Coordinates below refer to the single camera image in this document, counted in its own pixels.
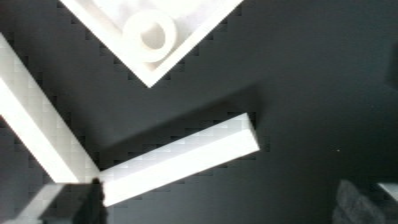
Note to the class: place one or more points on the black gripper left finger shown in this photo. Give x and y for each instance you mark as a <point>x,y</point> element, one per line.
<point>67,204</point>

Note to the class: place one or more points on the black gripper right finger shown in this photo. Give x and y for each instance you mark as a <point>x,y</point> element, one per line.
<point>367,206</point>

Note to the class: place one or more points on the white square table top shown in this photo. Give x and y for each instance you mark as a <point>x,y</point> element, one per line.
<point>152,29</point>

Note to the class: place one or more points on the white U-shaped fence frame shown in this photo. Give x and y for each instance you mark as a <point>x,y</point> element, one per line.
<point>175,161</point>

